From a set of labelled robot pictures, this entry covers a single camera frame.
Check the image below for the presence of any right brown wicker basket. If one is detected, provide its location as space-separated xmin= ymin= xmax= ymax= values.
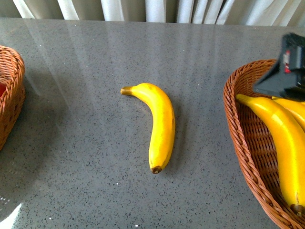
xmin=223 ymin=59 xmax=305 ymax=229

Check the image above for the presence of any red apple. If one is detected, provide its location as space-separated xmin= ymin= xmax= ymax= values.
xmin=0 ymin=83 xmax=7 ymax=97

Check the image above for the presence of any brown wicker basket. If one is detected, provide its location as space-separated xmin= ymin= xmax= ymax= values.
xmin=223 ymin=59 xmax=305 ymax=229
xmin=0 ymin=46 xmax=25 ymax=148

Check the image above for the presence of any left brown wicker basket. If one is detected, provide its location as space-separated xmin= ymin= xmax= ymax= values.
xmin=0 ymin=46 xmax=25 ymax=148

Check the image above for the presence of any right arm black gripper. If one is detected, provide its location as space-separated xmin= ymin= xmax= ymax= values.
xmin=253 ymin=33 xmax=305 ymax=100

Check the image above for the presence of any yellow banana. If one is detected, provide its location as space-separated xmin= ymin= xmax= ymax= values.
xmin=120 ymin=83 xmax=175 ymax=174
xmin=272 ymin=98 xmax=305 ymax=131
xmin=272 ymin=96 xmax=305 ymax=105
xmin=235 ymin=94 xmax=305 ymax=216

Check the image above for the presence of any white pleated curtain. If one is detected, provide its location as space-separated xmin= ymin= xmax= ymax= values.
xmin=0 ymin=0 xmax=305 ymax=27

